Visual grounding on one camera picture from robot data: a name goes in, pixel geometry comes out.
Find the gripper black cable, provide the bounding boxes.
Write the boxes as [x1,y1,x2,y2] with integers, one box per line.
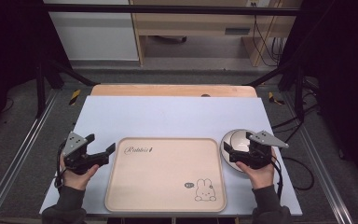
[269,154,315,202]
[53,140,68,191]

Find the white cabinet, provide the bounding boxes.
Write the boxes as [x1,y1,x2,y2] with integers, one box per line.
[43,0,140,62]

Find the beige tray with rabbit print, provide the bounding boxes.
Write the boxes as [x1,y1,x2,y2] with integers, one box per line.
[103,136,227,214]

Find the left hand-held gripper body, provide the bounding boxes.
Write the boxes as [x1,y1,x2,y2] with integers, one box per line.
[62,132,110,175]

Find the person's left hand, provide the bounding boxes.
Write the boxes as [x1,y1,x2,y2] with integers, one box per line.
[59,154,101,191]

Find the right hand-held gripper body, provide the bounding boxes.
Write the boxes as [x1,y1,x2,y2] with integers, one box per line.
[228,130,290,171]

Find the dark curtain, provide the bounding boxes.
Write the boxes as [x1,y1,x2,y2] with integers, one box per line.
[281,0,358,200]
[0,0,73,141]

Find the person's right hand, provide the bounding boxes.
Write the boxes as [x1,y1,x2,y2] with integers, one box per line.
[235,148,277,190]

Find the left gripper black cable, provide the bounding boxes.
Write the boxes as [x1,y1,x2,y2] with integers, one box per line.
[53,140,68,191]

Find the black floor cables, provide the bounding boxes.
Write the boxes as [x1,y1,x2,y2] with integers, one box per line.
[270,77,321,144]

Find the wooden desk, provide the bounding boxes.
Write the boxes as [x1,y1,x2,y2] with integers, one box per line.
[129,0,302,67]

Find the black hanging cables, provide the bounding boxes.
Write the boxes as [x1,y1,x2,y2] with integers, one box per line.
[251,14,285,67]

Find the black metal stand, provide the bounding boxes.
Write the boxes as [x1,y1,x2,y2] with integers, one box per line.
[34,52,98,119]
[245,55,307,121]

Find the yellow black tape strip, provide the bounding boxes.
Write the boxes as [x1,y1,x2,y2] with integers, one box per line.
[68,89,82,106]
[267,91,286,105]

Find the aluminium rail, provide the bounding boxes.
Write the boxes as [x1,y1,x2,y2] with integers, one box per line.
[281,92,355,224]
[0,90,60,224]

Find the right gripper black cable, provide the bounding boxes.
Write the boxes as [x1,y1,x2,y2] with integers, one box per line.
[269,154,315,202]

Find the black metal crossbar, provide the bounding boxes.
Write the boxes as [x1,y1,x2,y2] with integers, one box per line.
[42,3,303,17]

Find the wooden table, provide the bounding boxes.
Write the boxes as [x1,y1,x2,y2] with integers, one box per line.
[89,83,258,98]

